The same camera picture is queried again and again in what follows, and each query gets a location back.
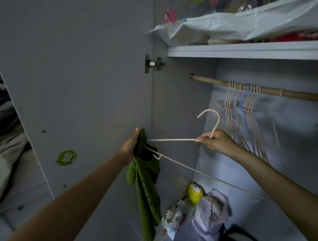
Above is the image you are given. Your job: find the person's right hand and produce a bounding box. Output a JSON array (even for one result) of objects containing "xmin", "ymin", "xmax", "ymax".
[{"xmin": 195, "ymin": 129, "xmax": 239, "ymax": 158}]

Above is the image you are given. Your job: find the person's left hand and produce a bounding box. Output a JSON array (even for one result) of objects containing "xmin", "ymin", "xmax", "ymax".
[{"xmin": 119, "ymin": 127, "xmax": 141, "ymax": 166}]

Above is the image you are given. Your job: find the beige wire hanger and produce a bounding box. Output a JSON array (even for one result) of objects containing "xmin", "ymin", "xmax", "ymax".
[{"xmin": 145, "ymin": 109, "xmax": 267, "ymax": 202}]

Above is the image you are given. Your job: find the green garment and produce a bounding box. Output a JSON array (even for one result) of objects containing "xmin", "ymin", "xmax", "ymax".
[{"xmin": 126, "ymin": 128, "xmax": 162, "ymax": 241}]

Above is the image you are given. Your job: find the person's right forearm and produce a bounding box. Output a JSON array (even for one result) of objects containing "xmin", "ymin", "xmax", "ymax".
[{"xmin": 230, "ymin": 144, "xmax": 318, "ymax": 241}]

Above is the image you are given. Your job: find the person's left forearm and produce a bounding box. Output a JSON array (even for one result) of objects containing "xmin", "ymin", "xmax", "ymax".
[{"xmin": 6, "ymin": 148, "xmax": 131, "ymax": 241}]

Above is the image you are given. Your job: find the yellow plush toy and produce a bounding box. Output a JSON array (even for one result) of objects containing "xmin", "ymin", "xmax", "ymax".
[{"xmin": 187, "ymin": 183, "xmax": 205, "ymax": 206}]

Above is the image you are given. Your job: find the grey wardrobe body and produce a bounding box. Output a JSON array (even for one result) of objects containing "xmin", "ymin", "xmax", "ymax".
[{"xmin": 151, "ymin": 0, "xmax": 318, "ymax": 241}]

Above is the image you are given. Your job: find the wooden clothes rod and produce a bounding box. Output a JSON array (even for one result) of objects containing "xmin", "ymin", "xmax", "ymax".
[{"xmin": 190, "ymin": 73, "xmax": 318, "ymax": 102}]

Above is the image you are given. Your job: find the metal door hinge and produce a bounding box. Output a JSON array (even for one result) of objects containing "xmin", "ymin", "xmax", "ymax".
[{"xmin": 144, "ymin": 54, "xmax": 166, "ymax": 73}]

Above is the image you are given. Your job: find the pale lavender plastic bag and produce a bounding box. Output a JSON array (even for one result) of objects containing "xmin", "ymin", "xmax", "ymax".
[{"xmin": 174, "ymin": 189, "xmax": 233, "ymax": 241}]

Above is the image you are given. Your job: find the round green sticker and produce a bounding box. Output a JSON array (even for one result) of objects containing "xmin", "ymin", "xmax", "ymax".
[{"xmin": 56, "ymin": 150, "xmax": 77, "ymax": 166}]

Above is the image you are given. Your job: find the floral white bag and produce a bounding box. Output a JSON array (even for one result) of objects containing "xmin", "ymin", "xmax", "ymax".
[{"xmin": 154, "ymin": 199, "xmax": 190, "ymax": 241}]

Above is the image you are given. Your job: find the grey wardrobe door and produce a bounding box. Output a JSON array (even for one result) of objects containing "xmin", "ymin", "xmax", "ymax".
[{"xmin": 0, "ymin": 0, "xmax": 156, "ymax": 241}]

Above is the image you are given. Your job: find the lone pale hanger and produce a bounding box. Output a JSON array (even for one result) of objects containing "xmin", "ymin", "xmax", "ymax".
[{"xmin": 268, "ymin": 89, "xmax": 284, "ymax": 149}]

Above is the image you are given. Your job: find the grey wardrobe shelf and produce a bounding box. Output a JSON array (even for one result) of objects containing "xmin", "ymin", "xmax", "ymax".
[{"xmin": 168, "ymin": 40, "xmax": 318, "ymax": 61}]

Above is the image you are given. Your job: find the white plastic bag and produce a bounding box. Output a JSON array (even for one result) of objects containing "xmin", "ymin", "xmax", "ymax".
[{"xmin": 145, "ymin": 0, "xmax": 318, "ymax": 47}]

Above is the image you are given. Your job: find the white drawer unit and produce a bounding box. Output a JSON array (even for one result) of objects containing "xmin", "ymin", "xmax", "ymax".
[{"xmin": 0, "ymin": 148, "xmax": 54, "ymax": 232}]

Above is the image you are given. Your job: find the clear bag of colourful items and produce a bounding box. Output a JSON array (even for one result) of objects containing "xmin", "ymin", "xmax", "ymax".
[{"xmin": 163, "ymin": 0, "xmax": 282, "ymax": 24}]

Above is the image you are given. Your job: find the red cloth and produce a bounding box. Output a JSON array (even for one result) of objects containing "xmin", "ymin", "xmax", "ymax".
[{"xmin": 267, "ymin": 32, "xmax": 318, "ymax": 43}]

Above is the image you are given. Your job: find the row of hanging wire hangers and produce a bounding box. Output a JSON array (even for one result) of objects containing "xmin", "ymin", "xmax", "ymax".
[{"xmin": 216, "ymin": 81, "xmax": 270, "ymax": 164}]

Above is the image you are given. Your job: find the black bag strap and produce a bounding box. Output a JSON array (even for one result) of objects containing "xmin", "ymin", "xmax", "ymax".
[{"xmin": 219, "ymin": 223, "xmax": 259, "ymax": 241}]

